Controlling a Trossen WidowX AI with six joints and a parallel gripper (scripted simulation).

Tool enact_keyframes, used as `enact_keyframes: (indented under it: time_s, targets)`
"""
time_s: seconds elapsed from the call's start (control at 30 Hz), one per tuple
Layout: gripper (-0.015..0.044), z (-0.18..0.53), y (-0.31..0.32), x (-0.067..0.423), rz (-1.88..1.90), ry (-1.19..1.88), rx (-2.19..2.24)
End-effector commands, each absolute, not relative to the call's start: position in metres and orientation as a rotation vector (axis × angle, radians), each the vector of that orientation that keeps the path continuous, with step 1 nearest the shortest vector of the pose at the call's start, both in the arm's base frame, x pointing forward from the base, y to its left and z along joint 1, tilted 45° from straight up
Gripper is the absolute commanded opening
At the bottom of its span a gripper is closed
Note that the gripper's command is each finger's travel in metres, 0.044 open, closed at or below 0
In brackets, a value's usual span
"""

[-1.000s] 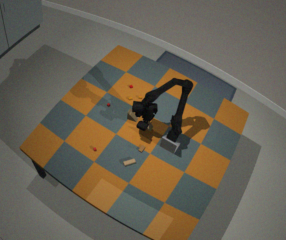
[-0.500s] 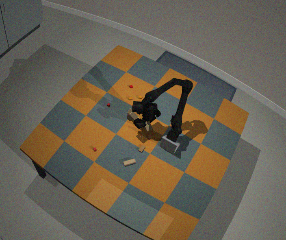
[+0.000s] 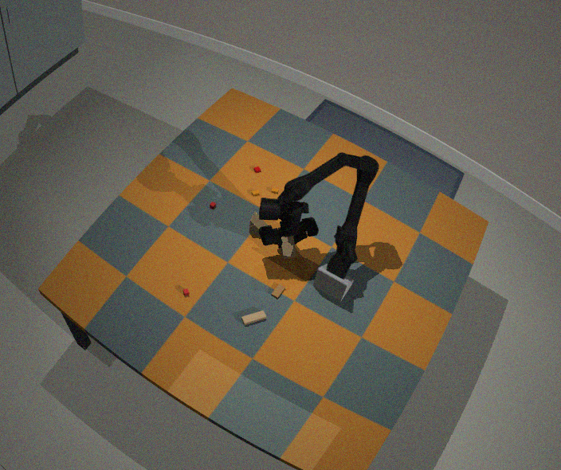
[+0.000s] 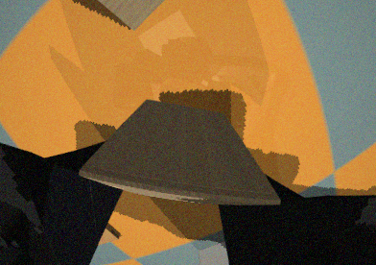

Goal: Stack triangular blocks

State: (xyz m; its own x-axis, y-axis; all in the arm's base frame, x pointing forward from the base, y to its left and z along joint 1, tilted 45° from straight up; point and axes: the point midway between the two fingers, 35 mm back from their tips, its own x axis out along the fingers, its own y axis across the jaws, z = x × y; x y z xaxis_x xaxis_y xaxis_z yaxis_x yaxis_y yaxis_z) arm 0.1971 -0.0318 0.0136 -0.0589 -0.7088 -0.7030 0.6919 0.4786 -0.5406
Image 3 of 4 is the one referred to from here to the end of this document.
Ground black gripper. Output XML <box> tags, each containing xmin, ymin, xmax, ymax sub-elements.
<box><xmin>259</xmin><ymin>214</ymin><xmax>319</xmax><ymax>248</ymax></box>

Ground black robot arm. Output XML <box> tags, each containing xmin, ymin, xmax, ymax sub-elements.
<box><xmin>259</xmin><ymin>153</ymin><xmax>379</xmax><ymax>279</ymax></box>

